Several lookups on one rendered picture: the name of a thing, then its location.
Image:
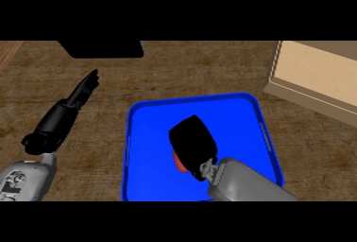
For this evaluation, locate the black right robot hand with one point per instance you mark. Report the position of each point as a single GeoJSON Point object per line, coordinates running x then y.
{"type": "Point", "coordinates": [191, 143]}

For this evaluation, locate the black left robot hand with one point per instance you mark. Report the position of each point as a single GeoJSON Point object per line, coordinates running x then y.
{"type": "Point", "coordinates": [57, 121]}

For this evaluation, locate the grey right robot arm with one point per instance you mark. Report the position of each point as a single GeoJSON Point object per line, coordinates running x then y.
{"type": "Point", "coordinates": [246, 181]}

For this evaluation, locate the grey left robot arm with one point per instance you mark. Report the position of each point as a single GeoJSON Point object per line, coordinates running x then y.
{"type": "Point", "coordinates": [26, 181]}

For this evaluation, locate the red bell pepper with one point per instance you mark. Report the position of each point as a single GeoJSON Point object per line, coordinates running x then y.
{"type": "Point", "coordinates": [178, 164]}

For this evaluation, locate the blue plastic tray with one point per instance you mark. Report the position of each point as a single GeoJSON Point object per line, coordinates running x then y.
{"type": "Point", "coordinates": [153, 135]}

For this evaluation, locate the cardboard box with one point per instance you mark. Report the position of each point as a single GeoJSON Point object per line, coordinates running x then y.
{"type": "Point", "coordinates": [315, 78]}

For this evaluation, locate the black appliance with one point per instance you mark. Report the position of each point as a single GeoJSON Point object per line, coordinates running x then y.
{"type": "Point", "coordinates": [104, 48]}

